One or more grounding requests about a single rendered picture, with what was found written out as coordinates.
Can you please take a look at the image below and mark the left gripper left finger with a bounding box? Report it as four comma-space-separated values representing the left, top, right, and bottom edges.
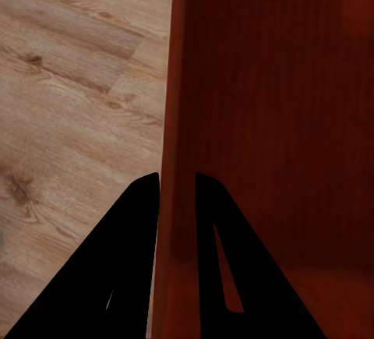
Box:
4, 173, 160, 339

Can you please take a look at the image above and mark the storage box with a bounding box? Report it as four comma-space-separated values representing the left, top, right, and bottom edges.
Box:
151, 0, 374, 339

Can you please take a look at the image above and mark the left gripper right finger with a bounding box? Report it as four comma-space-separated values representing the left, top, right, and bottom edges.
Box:
196, 172, 327, 339

